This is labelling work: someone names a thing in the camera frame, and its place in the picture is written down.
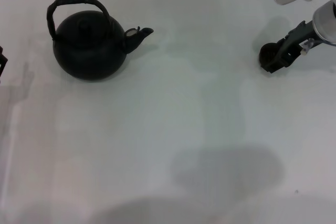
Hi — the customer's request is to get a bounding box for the black teapot with hoop handle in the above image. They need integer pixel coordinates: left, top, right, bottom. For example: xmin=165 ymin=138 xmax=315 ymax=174
xmin=46 ymin=0 xmax=155 ymax=80

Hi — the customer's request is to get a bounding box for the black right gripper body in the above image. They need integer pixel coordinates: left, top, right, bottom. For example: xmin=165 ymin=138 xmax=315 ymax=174
xmin=281 ymin=20 xmax=320 ymax=52

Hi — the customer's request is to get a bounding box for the small dark teacup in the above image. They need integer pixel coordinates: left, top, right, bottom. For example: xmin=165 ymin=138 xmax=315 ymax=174
xmin=259 ymin=43 xmax=279 ymax=69

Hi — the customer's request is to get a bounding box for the clear right arm cable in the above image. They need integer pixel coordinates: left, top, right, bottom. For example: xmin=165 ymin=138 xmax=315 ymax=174
xmin=300 ymin=38 xmax=336 ymax=57

